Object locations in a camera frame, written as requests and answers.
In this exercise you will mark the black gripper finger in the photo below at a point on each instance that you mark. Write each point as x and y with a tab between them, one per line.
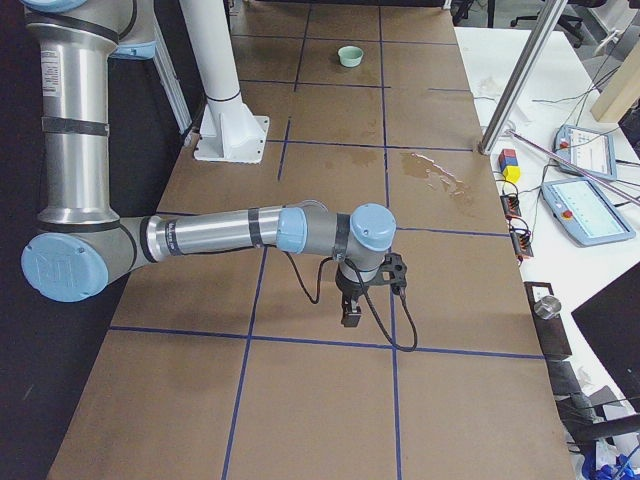
351	312

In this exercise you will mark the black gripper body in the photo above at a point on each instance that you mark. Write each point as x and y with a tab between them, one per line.
349	288

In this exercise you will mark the green ceramic bowl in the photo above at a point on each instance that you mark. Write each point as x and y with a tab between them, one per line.
350	56

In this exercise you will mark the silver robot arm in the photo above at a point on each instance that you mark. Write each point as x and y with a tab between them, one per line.
84	245

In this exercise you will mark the near orange black hub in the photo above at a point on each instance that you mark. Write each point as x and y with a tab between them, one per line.
522	243

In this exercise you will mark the orange black hub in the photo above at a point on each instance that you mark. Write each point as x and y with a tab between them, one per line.
511	205
522	243

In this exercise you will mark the far orange black hub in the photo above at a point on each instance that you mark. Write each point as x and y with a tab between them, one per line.
511	205

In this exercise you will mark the yellow block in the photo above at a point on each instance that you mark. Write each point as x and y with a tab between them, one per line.
511	173

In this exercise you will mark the steel cylinder cup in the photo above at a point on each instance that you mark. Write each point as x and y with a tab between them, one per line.
547	307

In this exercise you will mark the black plate with label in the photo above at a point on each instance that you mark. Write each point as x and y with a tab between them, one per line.
551	333

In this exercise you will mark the red blue block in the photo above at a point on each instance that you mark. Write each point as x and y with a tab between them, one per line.
507	158

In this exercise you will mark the near teach pendant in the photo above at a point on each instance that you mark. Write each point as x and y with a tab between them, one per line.
585	212

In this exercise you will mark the teach pendant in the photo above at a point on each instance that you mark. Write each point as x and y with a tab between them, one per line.
585	212
587	149

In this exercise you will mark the far teach pendant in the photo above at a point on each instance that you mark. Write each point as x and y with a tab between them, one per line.
587	149

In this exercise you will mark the wooden board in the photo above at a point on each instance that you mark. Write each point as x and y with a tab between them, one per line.
622	91

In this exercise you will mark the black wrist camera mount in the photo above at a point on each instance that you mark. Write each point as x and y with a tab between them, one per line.
392	272

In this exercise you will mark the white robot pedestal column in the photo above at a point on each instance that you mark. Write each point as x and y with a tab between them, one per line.
229	132

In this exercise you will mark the aluminium frame post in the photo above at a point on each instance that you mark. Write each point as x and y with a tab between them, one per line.
548	18

